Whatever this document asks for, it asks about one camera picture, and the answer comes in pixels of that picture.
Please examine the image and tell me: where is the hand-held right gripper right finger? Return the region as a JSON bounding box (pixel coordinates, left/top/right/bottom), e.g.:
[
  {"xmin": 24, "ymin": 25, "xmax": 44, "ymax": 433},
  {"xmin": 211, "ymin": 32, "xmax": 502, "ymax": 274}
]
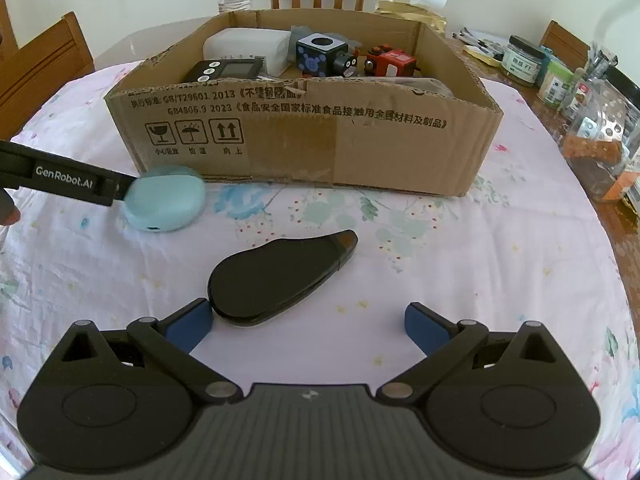
[{"xmin": 378, "ymin": 302, "xmax": 561, "ymax": 406}]

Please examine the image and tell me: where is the pile of papers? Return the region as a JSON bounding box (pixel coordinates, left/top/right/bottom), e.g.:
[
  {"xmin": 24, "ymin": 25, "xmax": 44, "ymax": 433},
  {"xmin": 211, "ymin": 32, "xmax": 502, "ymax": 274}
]
[{"xmin": 452, "ymin": 27, "xmax": 511, "ymax": 58}]

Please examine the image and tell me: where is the small carton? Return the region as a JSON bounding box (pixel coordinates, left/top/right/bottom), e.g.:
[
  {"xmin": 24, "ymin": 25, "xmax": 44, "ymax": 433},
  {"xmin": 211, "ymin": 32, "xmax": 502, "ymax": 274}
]
[{"xmin": 597, "ymin": 167, "xmax": 640, "ymax": 204}]

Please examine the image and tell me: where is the black digital timer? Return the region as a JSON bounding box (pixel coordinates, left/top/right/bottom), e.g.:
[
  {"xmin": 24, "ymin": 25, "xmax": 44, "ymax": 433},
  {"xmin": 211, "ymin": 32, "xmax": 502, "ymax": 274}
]
[{"xmin": 181, "ymin": 57, "xmax": 264, "ymax": 84}]

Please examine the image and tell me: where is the cardboard box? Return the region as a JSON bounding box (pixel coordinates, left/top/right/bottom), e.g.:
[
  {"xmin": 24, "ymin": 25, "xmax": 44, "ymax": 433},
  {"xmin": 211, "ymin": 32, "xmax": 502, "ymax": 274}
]
[{"xmin": 104, "ymin": 7, "xmax": 505, "ymax": 197}]

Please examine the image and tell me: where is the yellow sticky pad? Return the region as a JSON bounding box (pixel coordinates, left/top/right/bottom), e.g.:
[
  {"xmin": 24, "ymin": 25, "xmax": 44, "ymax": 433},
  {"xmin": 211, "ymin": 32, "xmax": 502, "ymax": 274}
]
[{"xmin": 462, "ymin": 45, "xmax": 501, "ymax": 67}]

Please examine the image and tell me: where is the clear pen holder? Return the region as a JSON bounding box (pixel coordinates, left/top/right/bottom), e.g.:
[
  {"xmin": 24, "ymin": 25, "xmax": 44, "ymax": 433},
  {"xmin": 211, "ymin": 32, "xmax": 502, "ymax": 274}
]
[{"xmin": 560, "ymin": 42, "xmax": 620, "ymax": 121}]

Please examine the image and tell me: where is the light blue oval case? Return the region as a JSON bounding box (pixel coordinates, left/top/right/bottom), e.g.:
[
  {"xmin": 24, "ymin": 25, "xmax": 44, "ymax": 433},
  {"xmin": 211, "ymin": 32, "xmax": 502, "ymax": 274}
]
[{"xmin": 122, "ymin": 165, "xmax": 207, "ymax": 233}]

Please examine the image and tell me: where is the green lid container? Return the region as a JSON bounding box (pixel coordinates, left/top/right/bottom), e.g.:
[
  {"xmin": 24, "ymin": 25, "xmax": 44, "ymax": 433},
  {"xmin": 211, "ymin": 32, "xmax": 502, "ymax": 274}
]
[{"xmin": 537, "ymin": 57, "xmax": 576, "ymax": 106}]

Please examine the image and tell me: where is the dark blue toy train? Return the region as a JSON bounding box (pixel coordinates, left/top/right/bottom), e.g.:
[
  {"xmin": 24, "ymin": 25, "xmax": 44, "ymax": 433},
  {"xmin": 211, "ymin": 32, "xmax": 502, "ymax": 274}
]
[{"xmin": 295, "ymin": 32, "xmax": 358, "ymax": 79}]

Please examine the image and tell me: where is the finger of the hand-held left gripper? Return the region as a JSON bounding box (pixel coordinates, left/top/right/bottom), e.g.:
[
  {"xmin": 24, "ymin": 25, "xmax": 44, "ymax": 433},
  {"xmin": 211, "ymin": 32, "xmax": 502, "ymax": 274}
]
[{"xmin": 0, "ymin": 140, "xmax": 140, "ymax": 207}]

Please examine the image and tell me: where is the white plastic box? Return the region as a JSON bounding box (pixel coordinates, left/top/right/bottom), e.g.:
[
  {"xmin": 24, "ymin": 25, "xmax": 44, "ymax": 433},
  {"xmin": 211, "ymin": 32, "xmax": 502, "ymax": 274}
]
[{"xmin": 202, "ymin": 29, "xmax": 292, "ymax": 75}]

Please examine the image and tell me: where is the red toy car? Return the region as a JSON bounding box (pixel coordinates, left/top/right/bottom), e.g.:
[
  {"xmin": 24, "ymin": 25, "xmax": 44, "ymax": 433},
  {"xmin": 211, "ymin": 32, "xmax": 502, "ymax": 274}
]
[{"xmin": 362, "ymin": 46, "xmax": 418, "ymax": 79}]

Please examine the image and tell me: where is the person's left hand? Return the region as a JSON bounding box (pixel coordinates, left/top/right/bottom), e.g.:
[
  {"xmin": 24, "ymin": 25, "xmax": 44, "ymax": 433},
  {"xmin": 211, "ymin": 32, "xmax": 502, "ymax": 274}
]
[{"xmin": 0, "ymin": 188, "xmax": 22, "ymax": 226}]

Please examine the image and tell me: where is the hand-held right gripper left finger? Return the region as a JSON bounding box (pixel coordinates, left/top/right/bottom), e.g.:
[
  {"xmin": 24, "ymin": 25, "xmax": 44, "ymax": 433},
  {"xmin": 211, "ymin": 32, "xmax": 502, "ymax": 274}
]
[{"xmin": 60, "ymin": 297, "xmax": 239, "ymax": 405}]

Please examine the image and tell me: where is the black teardrop device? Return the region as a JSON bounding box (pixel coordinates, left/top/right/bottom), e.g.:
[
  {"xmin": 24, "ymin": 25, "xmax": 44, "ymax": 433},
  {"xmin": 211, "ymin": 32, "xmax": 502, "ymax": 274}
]
[{"xmin": 207, "ymin": 229, "xmax": 359, "ymax": 326}]

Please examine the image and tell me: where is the large clear black-lid jar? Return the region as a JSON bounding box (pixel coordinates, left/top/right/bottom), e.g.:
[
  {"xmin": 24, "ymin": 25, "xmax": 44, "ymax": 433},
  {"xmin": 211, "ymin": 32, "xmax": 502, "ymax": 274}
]
[{"xmin": 562, "ymin": 67, "xmax": 640, "ymax": 202}]

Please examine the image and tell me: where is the black lid glass jar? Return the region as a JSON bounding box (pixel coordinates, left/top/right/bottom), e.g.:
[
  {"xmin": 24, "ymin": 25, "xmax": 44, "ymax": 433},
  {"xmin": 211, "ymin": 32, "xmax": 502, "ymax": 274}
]
[{"xmin": 501, "ymin": 35, "xmax": 546, "ymax": 86}]

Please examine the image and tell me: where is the yellow packet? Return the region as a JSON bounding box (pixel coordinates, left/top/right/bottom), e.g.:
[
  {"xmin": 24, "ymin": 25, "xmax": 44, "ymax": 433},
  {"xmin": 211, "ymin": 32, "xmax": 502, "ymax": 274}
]
[{"xmin": 375, "ymin": 0, "xmax": 448, "ymax": 31}]

